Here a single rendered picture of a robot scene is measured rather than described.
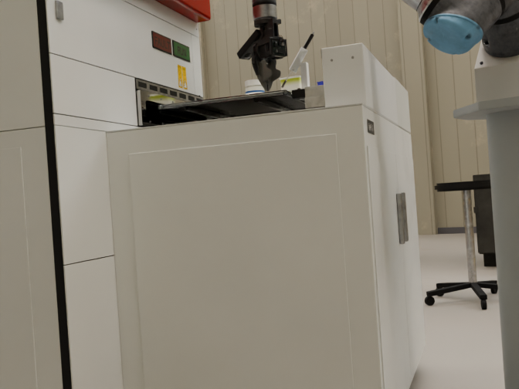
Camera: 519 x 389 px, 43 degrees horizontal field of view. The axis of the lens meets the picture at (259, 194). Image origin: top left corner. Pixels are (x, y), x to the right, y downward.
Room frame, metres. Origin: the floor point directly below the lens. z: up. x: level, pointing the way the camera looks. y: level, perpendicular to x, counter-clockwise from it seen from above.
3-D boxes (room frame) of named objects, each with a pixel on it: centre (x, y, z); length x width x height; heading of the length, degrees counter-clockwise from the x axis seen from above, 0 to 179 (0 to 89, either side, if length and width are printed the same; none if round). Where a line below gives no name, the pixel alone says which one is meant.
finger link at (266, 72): (2.03, -0.05, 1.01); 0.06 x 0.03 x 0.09; 42
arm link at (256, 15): (2.05, -0.06, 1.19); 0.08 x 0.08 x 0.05
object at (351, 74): (1.74, -0.29, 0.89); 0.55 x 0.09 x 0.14; 161
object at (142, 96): (1.97, 0.23, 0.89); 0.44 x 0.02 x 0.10; 161
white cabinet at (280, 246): (1.96, -0.10, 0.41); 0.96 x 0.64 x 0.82; 161
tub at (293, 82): (2.27, -0.14, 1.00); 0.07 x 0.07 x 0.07; 66
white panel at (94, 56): (1.81, 0.30, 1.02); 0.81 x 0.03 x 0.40; 161
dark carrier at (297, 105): (1.92, 0.03, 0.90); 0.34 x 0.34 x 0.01; 71
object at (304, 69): (2.12, -0.15, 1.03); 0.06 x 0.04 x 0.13; 71
